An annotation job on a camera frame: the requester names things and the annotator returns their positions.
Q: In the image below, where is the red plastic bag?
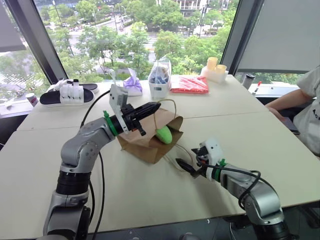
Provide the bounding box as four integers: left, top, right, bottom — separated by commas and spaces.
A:
170, 75, 210, 95

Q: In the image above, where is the black and white slipper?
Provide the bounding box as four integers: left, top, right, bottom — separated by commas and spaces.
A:
39, 87, 95, 108
47, 80, 99, 94

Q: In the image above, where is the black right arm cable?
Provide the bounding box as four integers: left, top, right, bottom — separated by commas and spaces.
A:
199, 161, 262, 211

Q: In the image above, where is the white cup holder block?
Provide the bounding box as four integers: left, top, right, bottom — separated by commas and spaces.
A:
200, 65, 229, 84

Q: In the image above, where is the brown paper bag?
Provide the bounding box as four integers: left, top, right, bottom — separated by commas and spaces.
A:
116, 99, 195, 174

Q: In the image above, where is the green plush toy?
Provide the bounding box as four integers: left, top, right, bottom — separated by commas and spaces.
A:
155, 125, 174, 145

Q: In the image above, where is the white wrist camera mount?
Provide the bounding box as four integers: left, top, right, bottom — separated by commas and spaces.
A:
108, 83, 130, 134
199, 137, 225, 168

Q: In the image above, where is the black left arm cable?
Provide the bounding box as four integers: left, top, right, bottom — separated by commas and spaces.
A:
80, 90, 112, 240

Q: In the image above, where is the white bin with mixed items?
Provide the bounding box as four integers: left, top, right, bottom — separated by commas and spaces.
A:
147, 59, 173, 99

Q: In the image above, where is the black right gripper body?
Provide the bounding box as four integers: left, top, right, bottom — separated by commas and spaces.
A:
191, 147, 210, 179

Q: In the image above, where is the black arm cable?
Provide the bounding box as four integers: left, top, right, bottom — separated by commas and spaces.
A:
80, 90, 112, 240
199, 161, 262, 211

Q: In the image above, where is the purple tied plastic bag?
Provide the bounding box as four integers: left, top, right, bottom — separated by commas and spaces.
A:
123, 67, 144, 97

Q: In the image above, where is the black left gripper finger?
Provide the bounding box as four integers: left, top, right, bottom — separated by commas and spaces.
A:
132, 101, 162, 115
134, 108, 159, 122

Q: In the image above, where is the dark laptop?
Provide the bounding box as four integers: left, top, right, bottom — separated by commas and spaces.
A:
281, 116, 301, 136

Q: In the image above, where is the dark window pillar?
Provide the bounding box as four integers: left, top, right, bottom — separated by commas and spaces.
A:
219, 0, 266, 76
4, 0, 69, 85

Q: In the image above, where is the white jar with pink label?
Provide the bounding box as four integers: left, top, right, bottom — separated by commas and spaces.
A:
25, 92, 39, 108

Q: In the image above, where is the person's right hand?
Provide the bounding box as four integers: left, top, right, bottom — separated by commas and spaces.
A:
267, 106, 287, 123

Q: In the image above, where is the red pen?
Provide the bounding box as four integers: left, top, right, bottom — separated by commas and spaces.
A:
251, 80, 262, 96

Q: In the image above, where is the dark grey thermos cup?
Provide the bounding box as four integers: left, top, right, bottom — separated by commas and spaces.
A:
243, 73, 256, 90

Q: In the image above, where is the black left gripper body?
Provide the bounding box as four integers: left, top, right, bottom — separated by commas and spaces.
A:
120, 103, 147, 137

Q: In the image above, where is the person in white t-shirt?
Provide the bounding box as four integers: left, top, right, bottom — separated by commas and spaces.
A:
292, 66, 320, 158

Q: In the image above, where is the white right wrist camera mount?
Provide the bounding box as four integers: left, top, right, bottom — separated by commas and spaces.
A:
199, 137, 225, 168

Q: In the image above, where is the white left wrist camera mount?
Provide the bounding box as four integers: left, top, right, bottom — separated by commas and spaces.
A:
108, 83, 130, 134

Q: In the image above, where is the grey roller blind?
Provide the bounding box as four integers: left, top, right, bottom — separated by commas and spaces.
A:
236, 0, 320, 75
0, 0, 26, 53

